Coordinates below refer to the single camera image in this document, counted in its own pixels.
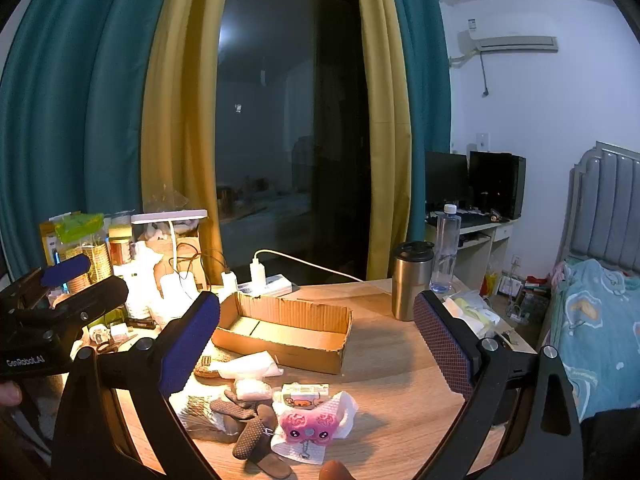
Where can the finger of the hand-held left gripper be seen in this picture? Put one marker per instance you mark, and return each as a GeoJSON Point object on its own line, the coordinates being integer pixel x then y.
{"type": "Point", "coordinates": [65, 269]}
{"type": "Point", "coordinates": [95, 296]}

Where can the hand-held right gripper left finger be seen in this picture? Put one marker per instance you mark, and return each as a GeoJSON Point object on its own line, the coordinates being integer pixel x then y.
{"type": "Point", "coordinates": [186, 345]}

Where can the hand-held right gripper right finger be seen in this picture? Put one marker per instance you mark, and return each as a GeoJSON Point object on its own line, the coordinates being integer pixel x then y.
{"type": "Point", "coordinates": [444, 347]}

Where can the white soft cloth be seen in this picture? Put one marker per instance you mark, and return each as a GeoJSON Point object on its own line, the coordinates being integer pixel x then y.
{"type": "Point", "coordinates": [250, 365]}

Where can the brown dotted sock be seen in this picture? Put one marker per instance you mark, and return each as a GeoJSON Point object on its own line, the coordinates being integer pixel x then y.
{"type": "Point", "coordinates": [235, 406]}
{"type": "Point", "coordinates": [255, 440]}

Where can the white tissue packet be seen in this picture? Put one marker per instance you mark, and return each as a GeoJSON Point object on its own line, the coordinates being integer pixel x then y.
{"type": "Point", "coordinates": [252, 389]}

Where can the cardboard box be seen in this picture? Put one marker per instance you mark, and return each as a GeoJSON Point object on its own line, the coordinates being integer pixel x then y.
{"type": "Point", "coordinates": [280, 332]}

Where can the white textured paper towel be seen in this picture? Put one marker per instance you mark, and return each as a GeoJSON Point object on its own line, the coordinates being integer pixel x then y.
{"type": "Point", "coordinates": [346, 410]}

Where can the small printed carton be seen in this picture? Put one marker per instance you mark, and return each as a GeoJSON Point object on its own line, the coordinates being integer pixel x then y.
{"type": "Point", "coordinates": [305, 394]}

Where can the pink plush toy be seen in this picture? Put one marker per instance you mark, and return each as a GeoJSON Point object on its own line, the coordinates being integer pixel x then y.
{"type": "Point", "coordinates": [305, 424]}

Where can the person's left hand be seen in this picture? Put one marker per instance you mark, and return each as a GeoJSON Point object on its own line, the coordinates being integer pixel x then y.
{"type": "Point", "coordinates": [9, 395]}

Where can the yellow box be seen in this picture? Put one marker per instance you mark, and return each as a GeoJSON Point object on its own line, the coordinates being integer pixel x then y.
{"type": "Point", "coordinates": [49, 245]}

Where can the woven coaster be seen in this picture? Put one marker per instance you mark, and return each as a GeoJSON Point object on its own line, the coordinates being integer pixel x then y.
{"type": "Point", "coordinates": [207, 367]}

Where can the yellow tissue pack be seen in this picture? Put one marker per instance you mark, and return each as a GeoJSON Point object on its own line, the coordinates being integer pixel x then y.
{"type": "Point", "coordinates": [470, 315]}

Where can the jar with red label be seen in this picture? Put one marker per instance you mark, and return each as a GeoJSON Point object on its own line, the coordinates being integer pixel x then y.
{"type": "Point", "coordinates": [120, 251]}

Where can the white bottle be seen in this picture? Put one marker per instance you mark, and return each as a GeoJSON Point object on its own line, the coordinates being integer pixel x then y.
{"type": "Point", "coordinates": [142, 275]}

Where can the clear plastic bag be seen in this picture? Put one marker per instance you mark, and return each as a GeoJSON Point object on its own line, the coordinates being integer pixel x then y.
{"type": "Point", "coordinates": [197, 410]}

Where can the steel tumbler with black lid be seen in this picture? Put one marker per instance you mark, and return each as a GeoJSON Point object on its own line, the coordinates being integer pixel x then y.
{"type": "Point", "coordinates": [411, 285]}

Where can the small white charger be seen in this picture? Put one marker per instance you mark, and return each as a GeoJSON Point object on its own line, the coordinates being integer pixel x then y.
{"type": "Point", "coordinates": [229, 281]}

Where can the small plush toy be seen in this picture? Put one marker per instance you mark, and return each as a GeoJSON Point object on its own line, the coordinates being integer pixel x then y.
{"type": "Point", "coordinates": [159, 232]}

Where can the clear water bottle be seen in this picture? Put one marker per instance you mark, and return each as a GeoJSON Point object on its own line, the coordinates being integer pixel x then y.
{"type": "Point", "coordinates": [445, 250]}

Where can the white computer desk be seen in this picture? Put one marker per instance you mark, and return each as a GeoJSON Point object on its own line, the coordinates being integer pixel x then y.
{"type": "Point", "coordinates": [480, 255]}

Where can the white power strip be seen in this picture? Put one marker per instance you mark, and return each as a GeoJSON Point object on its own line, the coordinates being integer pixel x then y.
{"type": "Point", "coordinates": [267, 287]}

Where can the large white charger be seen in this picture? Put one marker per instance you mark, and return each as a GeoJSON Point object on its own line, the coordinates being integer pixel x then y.
{"type": "Point", "coordinates": [257, 271]}

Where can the brown cardboard carton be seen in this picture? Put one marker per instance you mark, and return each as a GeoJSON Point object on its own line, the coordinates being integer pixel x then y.
{"type": "Point", "coordinates": [192, 240]}

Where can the white desk lamp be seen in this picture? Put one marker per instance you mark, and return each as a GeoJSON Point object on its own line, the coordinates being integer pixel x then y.
{"type": "Point", "coordinates": [167, 216]}

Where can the blue printed blanket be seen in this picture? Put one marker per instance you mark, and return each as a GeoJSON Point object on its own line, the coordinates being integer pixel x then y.
{"type": "Point", "coordinates": [600, 330]}

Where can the teal curtain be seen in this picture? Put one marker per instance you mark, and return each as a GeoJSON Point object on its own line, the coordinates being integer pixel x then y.
{"type": "Point", "coordinates": [430, 85]}
{"type": "Point", "coordinates": [85, 110]}

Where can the black computer monitor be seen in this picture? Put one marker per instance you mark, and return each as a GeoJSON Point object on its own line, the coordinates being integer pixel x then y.
{"type": "Point", "coordinates": [445, 177]}

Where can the yellow curtain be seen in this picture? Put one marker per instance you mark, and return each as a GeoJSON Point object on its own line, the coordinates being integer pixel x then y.
{"type": "Point", "coordinates": [385, 120]}
{"type": "Point", "coordinates": [180, 110]}

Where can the grey padded headboard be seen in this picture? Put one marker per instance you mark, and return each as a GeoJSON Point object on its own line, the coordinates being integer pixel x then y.
{"type": "Point", "coordinates": [605, 205]}

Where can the dark glass door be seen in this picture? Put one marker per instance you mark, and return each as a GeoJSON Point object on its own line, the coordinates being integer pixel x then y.
{"type": "Point", "coordinates": [290, 110]}

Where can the white air conditioner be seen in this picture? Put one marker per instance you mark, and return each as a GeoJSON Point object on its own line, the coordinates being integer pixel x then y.
{"type": "Point", "coordinates": [510, 42]}

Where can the white wall plate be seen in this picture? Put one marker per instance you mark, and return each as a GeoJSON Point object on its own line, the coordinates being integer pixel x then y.
{"type": "Point", "coordinates": [482, 139]}

